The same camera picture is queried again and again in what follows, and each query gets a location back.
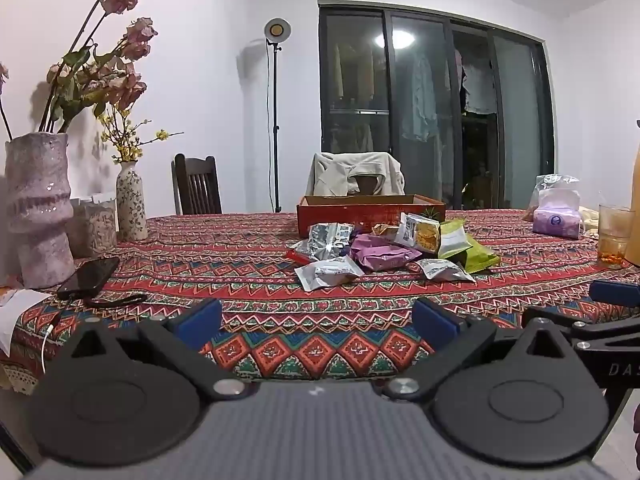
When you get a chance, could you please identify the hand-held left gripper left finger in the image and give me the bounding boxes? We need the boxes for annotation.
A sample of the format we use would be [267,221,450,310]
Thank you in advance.
[65,298,251,402]

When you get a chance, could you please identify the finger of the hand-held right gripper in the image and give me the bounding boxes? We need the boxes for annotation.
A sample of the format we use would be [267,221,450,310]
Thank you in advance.
[521,306,640,356]
[589,280,640,311]

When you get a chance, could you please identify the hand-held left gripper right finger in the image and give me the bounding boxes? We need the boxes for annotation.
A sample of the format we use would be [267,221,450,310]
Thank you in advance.
[382,297,598,402]

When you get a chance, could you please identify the olive green snack packet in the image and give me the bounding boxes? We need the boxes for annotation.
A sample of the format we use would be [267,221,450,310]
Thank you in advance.
[452,237,502,273]

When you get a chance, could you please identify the light green snack packet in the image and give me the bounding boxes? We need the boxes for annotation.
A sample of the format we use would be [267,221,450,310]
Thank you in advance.
[438,219,473,260]

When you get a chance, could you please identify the pink snack packet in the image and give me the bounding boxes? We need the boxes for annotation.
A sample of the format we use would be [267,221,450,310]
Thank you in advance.
[350,234,406,261]
[357,247,425,273]

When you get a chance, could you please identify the silver snack packet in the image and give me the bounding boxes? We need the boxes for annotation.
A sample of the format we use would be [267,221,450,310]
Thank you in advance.
[305,223,355,261]

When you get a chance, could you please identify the red cardboard box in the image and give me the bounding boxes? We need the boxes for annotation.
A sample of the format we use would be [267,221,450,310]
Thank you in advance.
[296,194,447,238]

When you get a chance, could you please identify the glass cup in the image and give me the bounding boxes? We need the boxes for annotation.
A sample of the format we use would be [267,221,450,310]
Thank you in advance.
[597,203,637,268]

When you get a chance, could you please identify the purple tissue pack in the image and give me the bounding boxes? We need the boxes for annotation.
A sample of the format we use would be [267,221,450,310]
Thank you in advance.
[531,187,586,240]

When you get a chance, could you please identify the black smartphone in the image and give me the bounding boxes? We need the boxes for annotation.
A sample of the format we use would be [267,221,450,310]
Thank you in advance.
[56,256,121,301]

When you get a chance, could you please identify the clear plastic bag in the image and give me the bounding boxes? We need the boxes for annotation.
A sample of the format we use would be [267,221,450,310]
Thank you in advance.
[522,174,581,221]

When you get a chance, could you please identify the dark wooden chair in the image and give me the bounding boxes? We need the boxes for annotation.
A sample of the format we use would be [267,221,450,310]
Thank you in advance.
[171,153,223,216]

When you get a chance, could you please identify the small floral vase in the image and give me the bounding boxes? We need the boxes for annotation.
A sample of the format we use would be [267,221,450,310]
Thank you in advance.
[116,161,149,242]

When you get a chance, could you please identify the clear storage jar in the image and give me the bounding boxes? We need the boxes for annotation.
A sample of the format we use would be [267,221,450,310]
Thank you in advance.
[67,192,120,260]

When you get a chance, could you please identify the brown chair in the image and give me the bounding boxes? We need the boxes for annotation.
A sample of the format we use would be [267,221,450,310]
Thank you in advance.
[350,175,383,196]

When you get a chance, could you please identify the beige jacket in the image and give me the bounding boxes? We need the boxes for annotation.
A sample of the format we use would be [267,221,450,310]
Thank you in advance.
[306,151,407,197]

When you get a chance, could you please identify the white paper sheet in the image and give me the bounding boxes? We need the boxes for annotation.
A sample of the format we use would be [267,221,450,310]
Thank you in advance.
[0,287,51,356]

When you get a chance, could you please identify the yellow flower sprigs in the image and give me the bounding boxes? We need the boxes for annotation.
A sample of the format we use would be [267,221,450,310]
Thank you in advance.
[97,110,185,165]

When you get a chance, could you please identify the large pink ceramic vase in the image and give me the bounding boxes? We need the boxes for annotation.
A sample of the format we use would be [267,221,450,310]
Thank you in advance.
[4,132,76,291]

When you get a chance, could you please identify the pale blue hanging shirt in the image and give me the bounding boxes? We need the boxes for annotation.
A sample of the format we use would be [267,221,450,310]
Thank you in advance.
[401,50,440,142]

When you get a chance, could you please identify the white hanging garment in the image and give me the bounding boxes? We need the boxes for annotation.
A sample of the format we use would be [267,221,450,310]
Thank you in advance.
[461,62,499,115]

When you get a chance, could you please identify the glass sliding door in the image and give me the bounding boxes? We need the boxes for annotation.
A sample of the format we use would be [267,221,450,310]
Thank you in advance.
[318,4,558,211]

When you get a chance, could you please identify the dried pink roses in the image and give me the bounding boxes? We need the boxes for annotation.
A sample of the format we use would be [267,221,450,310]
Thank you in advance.
[0,0,158,136]

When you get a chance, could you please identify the black floor lamp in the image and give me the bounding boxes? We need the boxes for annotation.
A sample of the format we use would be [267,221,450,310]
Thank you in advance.
[263,17,293,213]

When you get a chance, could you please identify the black cable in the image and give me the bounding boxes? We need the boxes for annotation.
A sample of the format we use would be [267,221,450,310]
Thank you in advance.
[75,294,148,310]

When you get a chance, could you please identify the white charging cable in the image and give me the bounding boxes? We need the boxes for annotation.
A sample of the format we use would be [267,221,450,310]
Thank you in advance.
[41,310,63,376]

